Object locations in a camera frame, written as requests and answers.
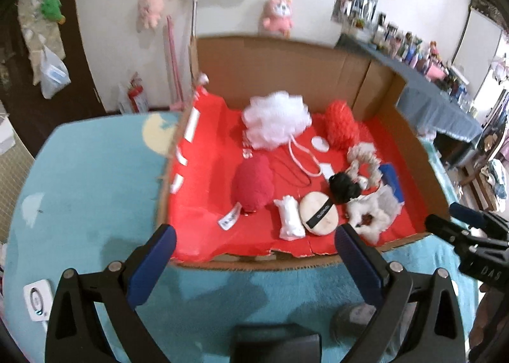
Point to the dark wooden door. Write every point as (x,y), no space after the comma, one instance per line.
(16,108)

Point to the pink cat plush toy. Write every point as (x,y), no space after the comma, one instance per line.
(278,15)

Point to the red fluffy mitt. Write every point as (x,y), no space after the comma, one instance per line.
(252,184)

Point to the red chenille sponge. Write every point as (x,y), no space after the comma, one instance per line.
(340,124)

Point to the white mesh bath pouf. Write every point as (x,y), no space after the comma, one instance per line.
(274,118)

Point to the white fluffy scrunchie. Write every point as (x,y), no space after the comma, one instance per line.
(381,208)

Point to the row of cosmetic bottles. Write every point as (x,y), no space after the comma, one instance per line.
(417,53)

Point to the red lined cardboard box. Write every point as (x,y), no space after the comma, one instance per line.
(278,64)

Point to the green plush toy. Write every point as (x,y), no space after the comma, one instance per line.
(51,7)

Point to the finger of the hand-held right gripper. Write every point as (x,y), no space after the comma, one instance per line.
(469,214)
(447,229)

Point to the beige powder puff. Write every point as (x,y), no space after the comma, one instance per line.
(314,204)

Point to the black mesh pouf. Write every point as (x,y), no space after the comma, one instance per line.
(342,186)

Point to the white square device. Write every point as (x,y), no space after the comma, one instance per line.
(37,299)

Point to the person's right forearm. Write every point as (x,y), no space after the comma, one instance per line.
(489,319)

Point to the white small packet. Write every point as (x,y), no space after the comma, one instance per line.
(289,220)

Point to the pale pink plush toy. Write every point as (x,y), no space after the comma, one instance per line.
(151,7)

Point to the pink pole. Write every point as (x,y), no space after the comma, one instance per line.
(174,60)

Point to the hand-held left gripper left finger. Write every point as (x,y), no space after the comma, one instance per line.
(153,263)

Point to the white wardrobe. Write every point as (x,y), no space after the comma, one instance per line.
(477,45)

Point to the dark suitcase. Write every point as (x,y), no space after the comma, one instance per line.
(487,5)

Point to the grey cloth covered desk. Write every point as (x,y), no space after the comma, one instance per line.
(429,104)

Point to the hanging plastic bag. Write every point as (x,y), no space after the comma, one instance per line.
(53,76)

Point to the thin dark hair elastic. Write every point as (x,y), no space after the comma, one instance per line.
(302,181)

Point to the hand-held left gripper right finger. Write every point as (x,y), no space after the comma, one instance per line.
(360,267)

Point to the cream lace scrunchie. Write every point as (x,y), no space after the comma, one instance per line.
(354,154)

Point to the beige hanging fabric organizer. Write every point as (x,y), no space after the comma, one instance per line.
(37,29)

